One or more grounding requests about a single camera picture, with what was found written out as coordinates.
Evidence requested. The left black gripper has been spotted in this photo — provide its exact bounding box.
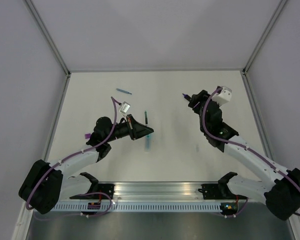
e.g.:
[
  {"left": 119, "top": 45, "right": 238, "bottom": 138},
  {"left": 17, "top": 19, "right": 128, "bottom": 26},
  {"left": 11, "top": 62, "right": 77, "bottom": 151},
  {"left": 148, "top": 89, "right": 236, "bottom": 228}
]
[{"left": 105, "top": 114, "right": 154, "bottom": 143}]

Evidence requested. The purple black highlighter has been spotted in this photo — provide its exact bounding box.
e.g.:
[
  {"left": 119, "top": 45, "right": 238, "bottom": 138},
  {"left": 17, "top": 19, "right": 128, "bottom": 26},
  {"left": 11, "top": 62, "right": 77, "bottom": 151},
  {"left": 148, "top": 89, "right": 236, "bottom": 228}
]
[{"left": 182, "top": 93, "right": 192, "bottom": 102}]

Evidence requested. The light blue highlighter body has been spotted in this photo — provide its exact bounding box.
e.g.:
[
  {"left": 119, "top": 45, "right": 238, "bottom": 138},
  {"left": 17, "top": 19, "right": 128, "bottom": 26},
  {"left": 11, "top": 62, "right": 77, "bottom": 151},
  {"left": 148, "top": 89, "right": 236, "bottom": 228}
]
[{"left": 144, "top": 134, "right": 152, "bottom": 153}]

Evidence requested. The green pen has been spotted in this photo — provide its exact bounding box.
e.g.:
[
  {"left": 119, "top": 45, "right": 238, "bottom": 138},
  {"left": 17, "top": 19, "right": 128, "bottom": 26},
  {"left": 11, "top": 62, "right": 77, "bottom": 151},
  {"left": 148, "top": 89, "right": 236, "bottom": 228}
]
[{"left": 144, "top": 110, "right": 149, "bottom": 127}]

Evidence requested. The purple highlighter cap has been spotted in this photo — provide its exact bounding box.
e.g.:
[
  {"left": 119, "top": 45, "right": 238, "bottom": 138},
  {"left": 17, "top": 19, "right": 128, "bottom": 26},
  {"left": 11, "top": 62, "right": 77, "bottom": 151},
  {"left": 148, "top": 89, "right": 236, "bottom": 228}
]
[{"left": 84, "top": 133, "right": 91, "bottom": 139}]

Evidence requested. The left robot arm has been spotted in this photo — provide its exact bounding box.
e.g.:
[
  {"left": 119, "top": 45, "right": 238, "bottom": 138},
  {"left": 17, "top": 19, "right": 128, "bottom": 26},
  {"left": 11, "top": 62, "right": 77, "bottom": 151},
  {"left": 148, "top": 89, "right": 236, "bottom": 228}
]
[{"left": 18, "top": 114, "right": 154, "bottom": 215}]

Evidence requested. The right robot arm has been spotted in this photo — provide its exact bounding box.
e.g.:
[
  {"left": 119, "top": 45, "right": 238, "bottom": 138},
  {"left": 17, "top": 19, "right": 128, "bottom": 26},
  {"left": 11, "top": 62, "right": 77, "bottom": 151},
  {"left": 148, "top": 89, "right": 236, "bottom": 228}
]
[{"left": 183, "top": 86, "right": 300, "bottom": 221}]

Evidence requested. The blue pen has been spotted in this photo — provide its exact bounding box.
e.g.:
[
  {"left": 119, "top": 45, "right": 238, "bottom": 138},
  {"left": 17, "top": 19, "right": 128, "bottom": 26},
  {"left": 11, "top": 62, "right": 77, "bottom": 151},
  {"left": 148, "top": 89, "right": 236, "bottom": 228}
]
[{"left": 116, "top": 88, "right": 132, "bottom": 95}]

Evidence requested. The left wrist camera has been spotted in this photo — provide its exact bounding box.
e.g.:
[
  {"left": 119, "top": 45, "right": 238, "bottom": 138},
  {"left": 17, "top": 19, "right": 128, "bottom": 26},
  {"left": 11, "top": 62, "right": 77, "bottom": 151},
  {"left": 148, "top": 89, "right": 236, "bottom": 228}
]
[{"left": 119, "top": 101, "right": 131, "bottom": 118}]

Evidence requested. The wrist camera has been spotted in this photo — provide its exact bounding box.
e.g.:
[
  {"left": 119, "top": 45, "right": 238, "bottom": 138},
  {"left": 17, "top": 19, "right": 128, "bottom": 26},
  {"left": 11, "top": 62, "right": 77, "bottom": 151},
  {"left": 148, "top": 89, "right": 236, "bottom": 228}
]
[
  {"left": 119, "top": 101, "right": 131, "bottom": 118},
  {"left": 212, "top": 86, "right": 232, "bottom": 106}
]

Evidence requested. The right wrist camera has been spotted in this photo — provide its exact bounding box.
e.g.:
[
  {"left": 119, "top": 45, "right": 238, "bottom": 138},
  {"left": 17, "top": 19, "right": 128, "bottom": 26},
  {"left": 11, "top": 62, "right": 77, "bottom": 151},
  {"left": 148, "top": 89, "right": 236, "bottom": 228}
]
[{"left": 212, "top": 86, "right": 232, "bottom": 106}]

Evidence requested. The right aluminium frame post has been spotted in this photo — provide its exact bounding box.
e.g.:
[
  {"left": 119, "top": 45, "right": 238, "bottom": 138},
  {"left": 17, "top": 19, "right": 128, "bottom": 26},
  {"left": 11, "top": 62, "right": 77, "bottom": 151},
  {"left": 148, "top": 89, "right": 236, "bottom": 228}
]
[{"left": 242, "top": 0, "right": 290, "bottom": 76}]

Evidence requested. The aluminium frame post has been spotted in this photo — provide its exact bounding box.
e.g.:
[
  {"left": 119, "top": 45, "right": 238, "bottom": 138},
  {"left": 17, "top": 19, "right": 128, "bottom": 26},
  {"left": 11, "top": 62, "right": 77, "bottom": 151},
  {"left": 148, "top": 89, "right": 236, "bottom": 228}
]
[
  {"left": 242, "top": 0, "right": 290, "bottom": 76},
  {"left": 23, "top": 0, "right": 71, "bottom": 76}
]

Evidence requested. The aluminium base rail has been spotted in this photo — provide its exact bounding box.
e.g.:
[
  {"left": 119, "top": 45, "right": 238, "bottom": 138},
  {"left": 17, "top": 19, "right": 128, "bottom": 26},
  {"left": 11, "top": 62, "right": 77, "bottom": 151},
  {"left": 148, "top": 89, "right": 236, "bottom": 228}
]
[{"left": 99, "top": 181, "right": 223, "bottom": 202}]

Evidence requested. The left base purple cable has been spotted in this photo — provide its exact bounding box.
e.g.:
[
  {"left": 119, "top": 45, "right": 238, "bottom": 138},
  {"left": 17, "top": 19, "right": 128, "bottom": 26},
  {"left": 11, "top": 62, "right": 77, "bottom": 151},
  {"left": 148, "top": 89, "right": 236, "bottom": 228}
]
[{"left": 34, "top": 191, "right": 113, "bottom": 221}]

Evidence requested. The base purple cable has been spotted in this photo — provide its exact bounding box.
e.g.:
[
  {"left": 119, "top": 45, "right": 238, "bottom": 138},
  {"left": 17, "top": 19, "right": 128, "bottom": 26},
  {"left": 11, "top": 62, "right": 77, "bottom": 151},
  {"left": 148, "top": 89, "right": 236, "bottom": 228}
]
[
  {"left": 34, "top": 191, "right": 113, "bottom": 221},
  {"left": 221, "top": 194, "right": 249, "bottom": 220}
]

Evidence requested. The slotted cable duct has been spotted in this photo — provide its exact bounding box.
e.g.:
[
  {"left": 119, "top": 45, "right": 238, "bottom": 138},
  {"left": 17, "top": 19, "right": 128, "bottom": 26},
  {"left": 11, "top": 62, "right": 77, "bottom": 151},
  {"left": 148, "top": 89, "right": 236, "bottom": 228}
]
[{"left": 52, "top": 201, "right": 222, "bottom": 213}]

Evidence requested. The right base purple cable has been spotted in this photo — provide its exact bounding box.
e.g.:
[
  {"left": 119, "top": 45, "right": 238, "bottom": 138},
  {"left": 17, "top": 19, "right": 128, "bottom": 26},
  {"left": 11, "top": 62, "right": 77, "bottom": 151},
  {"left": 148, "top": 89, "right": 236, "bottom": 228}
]
[{"left": 221, "top": 194, "right": 249, "bottom": 220}]

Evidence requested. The left aluminium frame post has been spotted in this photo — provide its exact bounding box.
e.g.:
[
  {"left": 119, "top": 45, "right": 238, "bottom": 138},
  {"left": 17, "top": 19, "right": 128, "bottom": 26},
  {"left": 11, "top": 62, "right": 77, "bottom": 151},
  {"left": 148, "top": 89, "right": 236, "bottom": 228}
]
[{"left": 23, "top": 0, "right": 71, "bottom": 76}]

